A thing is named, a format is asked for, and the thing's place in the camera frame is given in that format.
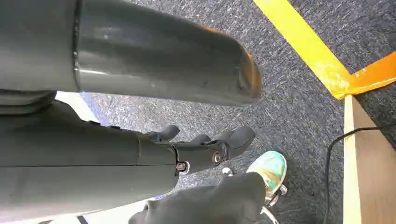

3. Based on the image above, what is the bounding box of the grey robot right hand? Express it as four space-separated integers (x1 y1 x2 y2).
0 0 263 223

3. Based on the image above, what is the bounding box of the pale green sneaker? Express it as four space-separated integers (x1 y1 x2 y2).
246 150 288 202

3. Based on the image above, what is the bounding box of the pale wooden desk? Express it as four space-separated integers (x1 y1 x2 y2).
342 94 396 224

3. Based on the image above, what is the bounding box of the black cable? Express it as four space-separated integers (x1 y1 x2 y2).
322 124 396 224

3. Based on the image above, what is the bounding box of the yellow floor tape strip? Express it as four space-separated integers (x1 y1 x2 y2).
253 0 354 100

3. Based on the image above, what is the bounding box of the robot right arm ribbed sleeve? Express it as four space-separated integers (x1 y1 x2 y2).
0 90 57 116

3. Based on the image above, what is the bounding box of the person in grey trousers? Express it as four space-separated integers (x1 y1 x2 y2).
128 172 267 224

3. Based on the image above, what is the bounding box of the orange floor tape strip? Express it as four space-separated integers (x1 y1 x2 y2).
335 52 396 100

